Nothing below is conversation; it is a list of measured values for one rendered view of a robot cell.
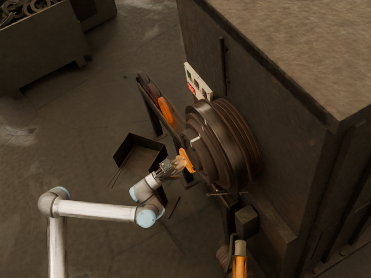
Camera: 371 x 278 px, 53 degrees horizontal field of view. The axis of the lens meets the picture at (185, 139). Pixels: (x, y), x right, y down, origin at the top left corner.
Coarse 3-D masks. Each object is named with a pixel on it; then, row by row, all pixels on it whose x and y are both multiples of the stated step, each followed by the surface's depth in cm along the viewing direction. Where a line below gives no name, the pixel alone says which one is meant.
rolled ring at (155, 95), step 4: (148, 84) 260; (152, 84) 258; (148, 88) 262; (152, 88) 255; (152, 92) 254; (156, 92) 254; (152, 96) 269; (156, 96) 254; (152, 100) 270; (156, 100) 255; (156, 104) 262
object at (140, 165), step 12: (132, 144) 247; (144, 144) 242; (156, 144) 234; (120, 156) 238; (132, 156) 243; (144, 156) 241; (156, 156) 225; (120, 168) 239; (132, 168) 237; (144, 168) 235; (156, 168) 230; (156, 192) 265; (168, 192) 290; (168, 204) 284; (168, 216) 278
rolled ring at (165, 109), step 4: (160, 100) 245; (164, 100) 244; (160, 104) 254; (164, 104) 243; (164, 108) 242; (168, 108) 242; (164, 112) 257; (168, 112) 243; (168, 116) 244; (168, 120) 246; (172, 120) 248
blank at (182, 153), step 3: (180, 150) 205; (183, 150) 203; (180, 153) 210; (183, 153) 202; (183, 156) 205; (186, 156) 200; (186, 159) 202; (189, 162) 200; (186, 165) 210; (189, 165) 202; (192, 165) 201; (189, 168) 205; (192, 168) 202; (189, 171) 209; (192, 171) 203; (195, 171) 206
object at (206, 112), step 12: (192, 108) 166; (204, 108) 162; (204, 120) 157; (216, 120) 156; (216, 132) 152; (228, 132) 153; (228, 144) 153; (228, 156) 152; (240, 156) 154; (240, 168) 156; (240, 180) 160
